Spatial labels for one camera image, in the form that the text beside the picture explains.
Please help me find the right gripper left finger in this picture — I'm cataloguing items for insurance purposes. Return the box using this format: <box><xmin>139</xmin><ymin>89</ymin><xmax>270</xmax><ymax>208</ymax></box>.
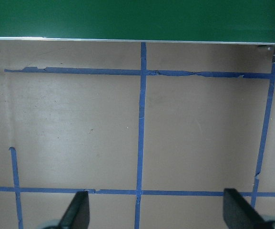
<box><xmin>60</xmin><ymin>191</ymin><xmax>90</xmax><ymax>229</ymax></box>

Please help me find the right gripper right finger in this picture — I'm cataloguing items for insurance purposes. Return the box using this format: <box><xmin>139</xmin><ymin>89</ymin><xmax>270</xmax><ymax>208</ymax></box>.
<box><xmin>223</xmin><ymin>188</ymin><xmax>265</xmax><ymax>229</ymax></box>

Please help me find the green conveyor belt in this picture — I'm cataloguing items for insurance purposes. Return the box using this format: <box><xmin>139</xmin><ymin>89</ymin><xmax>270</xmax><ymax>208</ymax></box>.
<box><xmin>0</xmin><ymin>0</ymin><xmax>275</xmax><ymax>45</ymax></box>

